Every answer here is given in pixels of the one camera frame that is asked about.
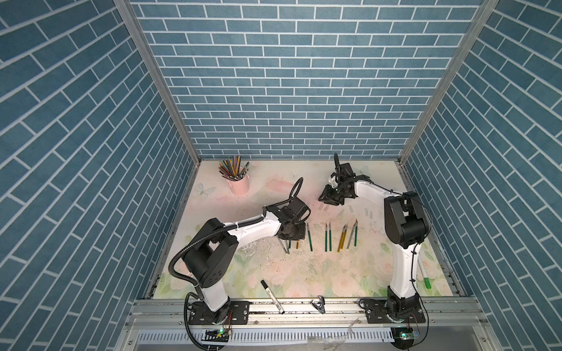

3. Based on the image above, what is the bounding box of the aluminium corner frame post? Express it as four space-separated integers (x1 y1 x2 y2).
397 0 499 165
114 0 201 167

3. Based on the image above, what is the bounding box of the pink metal pencil cup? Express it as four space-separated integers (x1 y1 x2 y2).
226 173 250 196

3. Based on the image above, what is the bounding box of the aluminium front rail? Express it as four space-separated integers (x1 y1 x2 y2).
116 296 501 350

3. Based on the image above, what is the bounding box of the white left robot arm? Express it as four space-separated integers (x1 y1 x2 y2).
168 196 311 312

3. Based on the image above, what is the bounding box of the silver carving knife leftmost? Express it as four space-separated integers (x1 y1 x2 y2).
278 238 290 254

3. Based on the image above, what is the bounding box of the green white marker pen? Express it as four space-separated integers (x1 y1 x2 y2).
418 256 432 290

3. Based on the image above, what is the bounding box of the aluminium corner frame post right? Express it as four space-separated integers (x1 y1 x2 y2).
397 0 499 165

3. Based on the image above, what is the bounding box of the aluminium corner frame post left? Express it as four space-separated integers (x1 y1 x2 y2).
114 0 201 167

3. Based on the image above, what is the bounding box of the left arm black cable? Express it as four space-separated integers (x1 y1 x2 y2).
167 176 312 351

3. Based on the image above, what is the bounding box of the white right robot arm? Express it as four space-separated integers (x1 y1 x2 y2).
319 156 430 304

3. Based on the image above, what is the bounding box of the black binder clip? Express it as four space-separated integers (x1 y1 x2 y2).
310 295 326 314

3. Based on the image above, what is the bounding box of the black marker pen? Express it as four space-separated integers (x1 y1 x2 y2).
261 280 285 314

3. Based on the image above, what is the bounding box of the coloured pencils bundle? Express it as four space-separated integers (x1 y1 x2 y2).
218 156 250 181

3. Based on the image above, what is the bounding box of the silver carving knife capped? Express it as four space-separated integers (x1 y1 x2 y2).
346 220 358 250

